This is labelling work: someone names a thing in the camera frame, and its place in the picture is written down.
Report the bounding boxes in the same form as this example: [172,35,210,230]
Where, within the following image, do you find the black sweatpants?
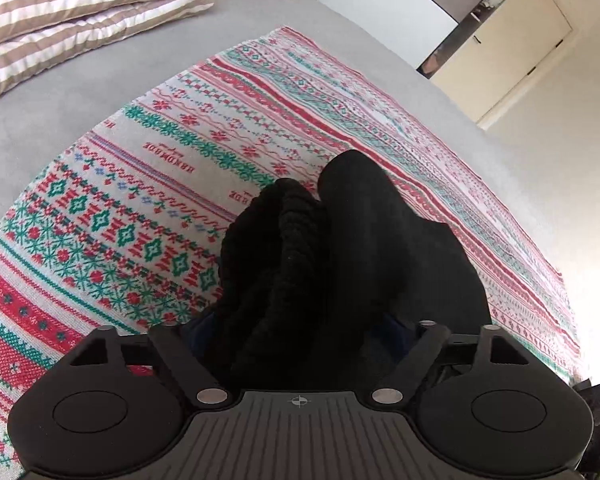
[184,150,491,391]

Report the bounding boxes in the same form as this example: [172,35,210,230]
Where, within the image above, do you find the cream bedroom door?
[432,0,573,129]

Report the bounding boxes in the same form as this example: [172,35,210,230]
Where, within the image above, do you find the patterned red green blanket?
[0,27,580,479]

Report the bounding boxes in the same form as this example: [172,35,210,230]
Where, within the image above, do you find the grey bed sheet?
[0,0,577,271]

